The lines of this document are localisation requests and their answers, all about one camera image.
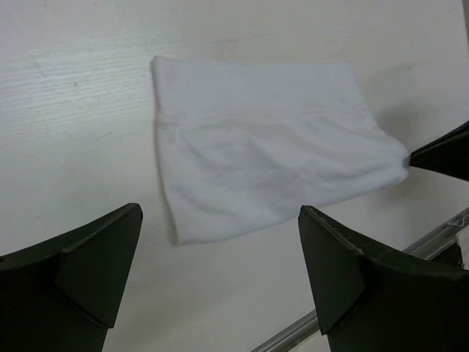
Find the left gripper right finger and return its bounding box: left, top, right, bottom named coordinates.
left=297, top=204, right=469, bottom=352

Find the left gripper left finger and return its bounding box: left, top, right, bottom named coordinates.
left=1, top=203, right=143, bottom=351

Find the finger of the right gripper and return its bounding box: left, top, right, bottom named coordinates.
left=409, top=122, right=469, bottom=180

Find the white skirt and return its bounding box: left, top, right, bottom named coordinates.
left=152, top=56, right=408, bottom=244

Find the aluminium front rail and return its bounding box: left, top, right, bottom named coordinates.
left=251, top=207, right=469, bottom=352

